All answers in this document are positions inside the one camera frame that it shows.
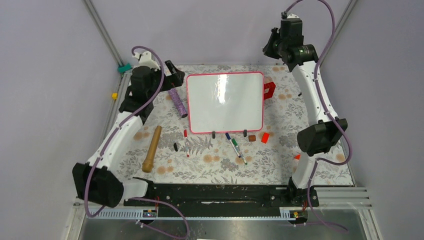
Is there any pink framed whiteboard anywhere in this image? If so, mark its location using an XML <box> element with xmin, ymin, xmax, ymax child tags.
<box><xmin>186</xmin><ymin>71</ymin><xmax>264</xmax><ymax>134</ymax></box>

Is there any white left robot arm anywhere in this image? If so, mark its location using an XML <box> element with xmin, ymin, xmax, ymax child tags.
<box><xmin>72</xmin><ymin>60</ymin><xmax>185</xmax><ymax>208</ymax></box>

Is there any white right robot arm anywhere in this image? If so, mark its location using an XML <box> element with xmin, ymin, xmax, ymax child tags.
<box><xmin>262</xmin><ymin>14</ymin><xmax>348</xmax><ymax>206</ymax></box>

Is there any teal clamp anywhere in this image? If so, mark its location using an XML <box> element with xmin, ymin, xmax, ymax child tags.
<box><xmin>117</xmin><ymin>63</ymin><xmax>132</xmax><ymax>74</ymax></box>

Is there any red lego brick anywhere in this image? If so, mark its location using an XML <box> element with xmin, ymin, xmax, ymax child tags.
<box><xmin>263</xmin><ymin>78</ymin><xmax>276</xmax><ymax>100</ymax></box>

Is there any red capped marker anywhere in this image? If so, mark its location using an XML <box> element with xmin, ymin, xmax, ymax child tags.
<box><xmin>183</xmin><ymin>129</ymin><xmax>190</xmax><ymax>157</ymax></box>

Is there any floral table mat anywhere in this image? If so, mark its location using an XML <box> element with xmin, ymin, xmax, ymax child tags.
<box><xmin>114</xmin><ymin>64</ymin><xmax>355</xmax><ymax>186</ymax></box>

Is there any blue capped marker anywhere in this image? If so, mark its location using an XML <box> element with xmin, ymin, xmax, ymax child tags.
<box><xmin>225</xmin><ymin>132</ymin><xmax>241</xmax><ymax>158</ymax></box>

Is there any green capped marker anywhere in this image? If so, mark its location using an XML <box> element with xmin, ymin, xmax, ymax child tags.
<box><xmin>231</xmin><ymin>138</ymin><xmax>248</xmax><ymax>165</ymax></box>

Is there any red rectangular block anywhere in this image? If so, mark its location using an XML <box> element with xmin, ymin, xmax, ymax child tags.
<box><xmin>261</xmin><ymin>132</ymin><xmax>270</xmax><ymax>144</ymax></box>

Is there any brown wooden cylinder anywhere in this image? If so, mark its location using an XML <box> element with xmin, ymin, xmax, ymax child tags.
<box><xmin>248</xmin><ymin>135</ymin><xmax>256</xmax><ymax>142</ymax></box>

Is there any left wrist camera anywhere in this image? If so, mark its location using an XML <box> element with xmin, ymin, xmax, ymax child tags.
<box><xmin>133</xmin><ymin>51</ymin><xmax>161</xmax><ymax>71</ymax></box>

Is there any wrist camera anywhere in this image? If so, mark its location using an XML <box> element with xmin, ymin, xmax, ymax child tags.
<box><xmin>133</xmin><ymin>51</ymin><xmax>161</xmax><ymax>71</ymax></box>
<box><xmin>286</xmin><ymin>13</ymin><xmax>300</xmax><ymax>21</ymax></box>

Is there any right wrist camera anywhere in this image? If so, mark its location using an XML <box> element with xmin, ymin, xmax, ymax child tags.
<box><xmin>286</xmin><ymin>13</ymin><xmax>300</xmax><ymax>21</ymax></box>

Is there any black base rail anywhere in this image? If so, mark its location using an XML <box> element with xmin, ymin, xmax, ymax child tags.
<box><xmin>124</xmin><ymin>181</ymin><xmax>319</xmax><ymax>218</ymax></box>

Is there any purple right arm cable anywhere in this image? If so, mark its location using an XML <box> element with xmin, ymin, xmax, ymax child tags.
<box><xmin>281</xmin><ymin>0</ymin><xmax>353</xmax><ymax>233</ymax></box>

